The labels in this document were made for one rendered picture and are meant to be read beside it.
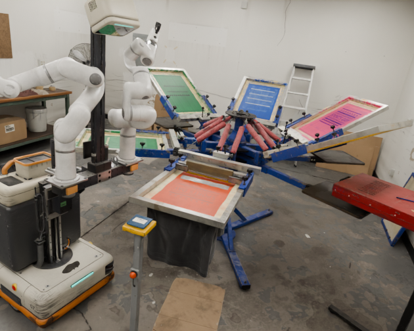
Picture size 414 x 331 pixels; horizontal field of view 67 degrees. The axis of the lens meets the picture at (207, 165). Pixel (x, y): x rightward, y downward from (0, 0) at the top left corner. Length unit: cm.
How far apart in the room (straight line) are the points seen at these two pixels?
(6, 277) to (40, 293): 32
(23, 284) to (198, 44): 526
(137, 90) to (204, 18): 505
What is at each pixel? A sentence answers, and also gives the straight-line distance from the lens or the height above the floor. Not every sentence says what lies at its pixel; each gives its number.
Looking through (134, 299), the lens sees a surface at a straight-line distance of 201.
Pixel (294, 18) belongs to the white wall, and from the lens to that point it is 624.
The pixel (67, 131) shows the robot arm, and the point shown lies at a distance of 157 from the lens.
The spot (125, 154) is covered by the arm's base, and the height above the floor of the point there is 118.
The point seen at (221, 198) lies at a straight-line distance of 206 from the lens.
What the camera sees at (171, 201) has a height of 96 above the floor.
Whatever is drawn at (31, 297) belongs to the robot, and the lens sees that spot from 242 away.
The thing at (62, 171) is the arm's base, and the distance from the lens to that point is 172.
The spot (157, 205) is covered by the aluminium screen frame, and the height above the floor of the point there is 98.
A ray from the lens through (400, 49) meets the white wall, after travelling 631.
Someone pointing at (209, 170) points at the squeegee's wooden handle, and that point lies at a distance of 228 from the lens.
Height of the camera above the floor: 186
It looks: 21 degrees down
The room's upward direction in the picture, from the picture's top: 8 degrees clockwise
